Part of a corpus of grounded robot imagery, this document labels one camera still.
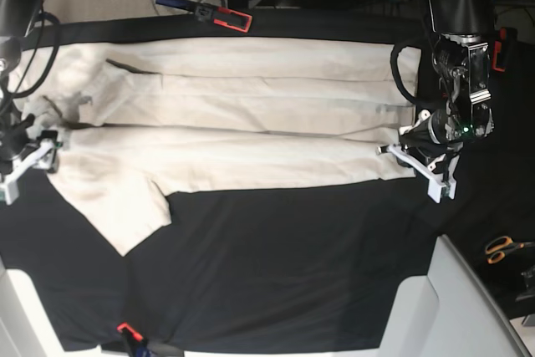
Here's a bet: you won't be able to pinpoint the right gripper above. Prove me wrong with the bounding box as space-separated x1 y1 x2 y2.
1 114 61 173

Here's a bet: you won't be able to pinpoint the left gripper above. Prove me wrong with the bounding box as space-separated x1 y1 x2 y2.
399 110 463 165

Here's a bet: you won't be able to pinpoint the cream white T-shirt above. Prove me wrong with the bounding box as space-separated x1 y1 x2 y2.
18 37 415 255

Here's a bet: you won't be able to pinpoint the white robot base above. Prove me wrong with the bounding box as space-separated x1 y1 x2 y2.
1 266 103 357
181 234 535 357

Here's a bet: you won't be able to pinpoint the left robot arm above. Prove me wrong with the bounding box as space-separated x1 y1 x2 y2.
390 0 494 163

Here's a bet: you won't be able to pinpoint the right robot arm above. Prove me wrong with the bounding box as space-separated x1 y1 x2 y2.
1 0 60 177

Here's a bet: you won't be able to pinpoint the orange black clamp right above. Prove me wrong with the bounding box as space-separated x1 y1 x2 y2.
492 27 518 73

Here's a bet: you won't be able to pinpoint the black table cloth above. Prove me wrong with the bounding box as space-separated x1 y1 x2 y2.
1 12 534 354

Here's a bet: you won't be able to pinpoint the blue orange clamp top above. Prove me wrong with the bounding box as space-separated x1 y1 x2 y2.
155 0 252 33

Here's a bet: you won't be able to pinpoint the orange blue clamp bottom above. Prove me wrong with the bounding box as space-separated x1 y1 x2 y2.
116 322 185 357

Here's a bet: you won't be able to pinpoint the orange handled scissors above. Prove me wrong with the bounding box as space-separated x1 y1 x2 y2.
484 236 534 265

